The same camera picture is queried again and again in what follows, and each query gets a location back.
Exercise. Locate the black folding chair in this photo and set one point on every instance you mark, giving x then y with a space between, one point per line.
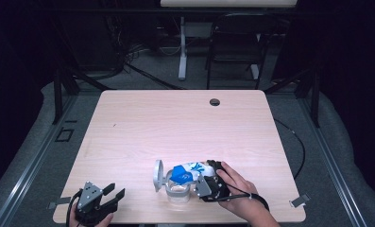
235 54

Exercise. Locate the white desk leg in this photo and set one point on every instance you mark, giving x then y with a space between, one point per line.
182 63
255 71

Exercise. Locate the person's left hand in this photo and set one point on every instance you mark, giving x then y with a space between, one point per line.
105 220

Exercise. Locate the clear jar with grey lid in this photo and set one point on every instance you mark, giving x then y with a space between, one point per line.
178 194

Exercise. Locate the black metal stand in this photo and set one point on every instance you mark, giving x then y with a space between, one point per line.
57 94
315 104

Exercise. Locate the aluminium floor rail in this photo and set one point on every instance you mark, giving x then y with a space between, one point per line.
34 164
343 186

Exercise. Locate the person's right hand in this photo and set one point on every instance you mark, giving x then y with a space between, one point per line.
238 195

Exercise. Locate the grey tape strip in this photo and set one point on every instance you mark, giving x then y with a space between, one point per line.
60 201
300 200

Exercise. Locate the white and blue pouch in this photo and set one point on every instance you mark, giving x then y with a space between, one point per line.
182 175

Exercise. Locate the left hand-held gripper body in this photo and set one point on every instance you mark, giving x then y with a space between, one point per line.
89 203

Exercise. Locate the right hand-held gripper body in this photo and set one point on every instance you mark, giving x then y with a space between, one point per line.
215 190

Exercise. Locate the white desk top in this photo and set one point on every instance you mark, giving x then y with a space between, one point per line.
226 3

